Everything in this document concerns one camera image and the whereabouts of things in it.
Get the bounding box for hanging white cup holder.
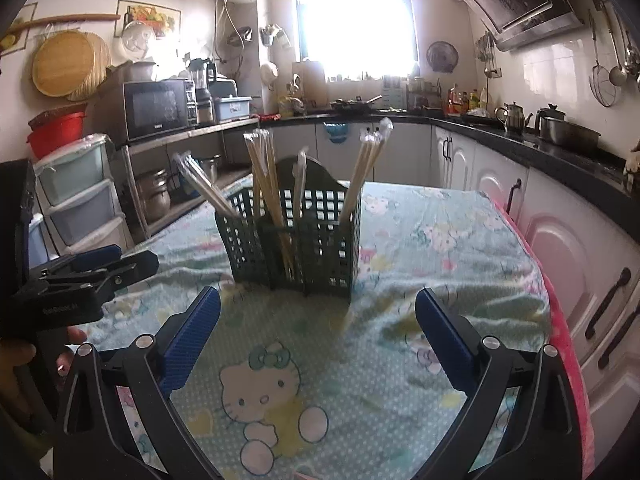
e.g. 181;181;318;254
259;23;291;49

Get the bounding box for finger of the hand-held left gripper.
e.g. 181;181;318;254
39;244;123;287
64;251;161;309

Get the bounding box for bunch of chopsticks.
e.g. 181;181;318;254
172;117;396;281

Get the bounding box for blue plastic bowl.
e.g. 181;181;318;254
322;120;350;144

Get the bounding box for cartoon cat printed blanket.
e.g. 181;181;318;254
75;177;566;480

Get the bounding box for hanging metal colander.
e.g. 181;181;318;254
227;27;253;52

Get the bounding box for small steel pot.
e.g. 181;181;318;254
199;154;224;184

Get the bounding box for steel cooking pot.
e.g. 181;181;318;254
537;103;602;157

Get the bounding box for condiment bottles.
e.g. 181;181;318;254
446;83;489;114

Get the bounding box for blender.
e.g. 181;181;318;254
187;57;219;127

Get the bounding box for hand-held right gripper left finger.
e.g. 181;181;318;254
52;285;223;480

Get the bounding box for grey dish bin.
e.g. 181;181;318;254
213;94;254;123

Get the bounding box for decorative figurine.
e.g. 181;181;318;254
622;142;640;192

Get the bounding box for stacked steel pots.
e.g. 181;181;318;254
134;169;174;224

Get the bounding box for small round wall fan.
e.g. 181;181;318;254
426;40;460;74

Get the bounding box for black countertop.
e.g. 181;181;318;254
259;106;640;197

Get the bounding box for black frying pan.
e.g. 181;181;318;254
329;94;384;112

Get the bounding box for white round plastic cover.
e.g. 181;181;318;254
122;19;156;62

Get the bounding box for wooden rolling pin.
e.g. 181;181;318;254
9;12;122;37

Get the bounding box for wooden cutting board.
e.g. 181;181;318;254
292;59;329;107

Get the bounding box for blue knife organizer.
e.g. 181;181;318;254
382;75;406;107

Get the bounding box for window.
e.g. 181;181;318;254
294;0;419;82

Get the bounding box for pastel plastic drawer tower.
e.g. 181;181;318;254
26;132;134;267

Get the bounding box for metal shelf rack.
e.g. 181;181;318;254
116;116;262;242

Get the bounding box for black microwave oven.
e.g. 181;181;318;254
122;78;196;143

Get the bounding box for wire skimmer strainer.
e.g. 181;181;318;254
588;9;617;109

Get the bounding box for black range hood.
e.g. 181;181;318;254
446;0;587;54

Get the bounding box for steel kettle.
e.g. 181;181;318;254
494;101;534;134

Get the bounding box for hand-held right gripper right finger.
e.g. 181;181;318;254
415;286;587;480

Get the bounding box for fruit wall poster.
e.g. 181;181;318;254
0;2;39;54
115;0;182;41

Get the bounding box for steel ladle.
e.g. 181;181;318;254
601;1;629;87

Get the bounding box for hanging kitchen tools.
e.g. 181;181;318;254
474;29;502;79

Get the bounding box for person's left hand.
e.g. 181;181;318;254
55;326;89;377

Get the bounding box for cardboard box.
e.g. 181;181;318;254
99;59;159;84

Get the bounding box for red plastic bucket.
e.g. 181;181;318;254
26;111;88;161

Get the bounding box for green plastic utensil basket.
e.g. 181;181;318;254
214;156;363;306

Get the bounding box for round bamboo tray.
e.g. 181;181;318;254
31;29;112;102

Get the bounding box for pink blanket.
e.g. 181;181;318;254
491;194;597;480

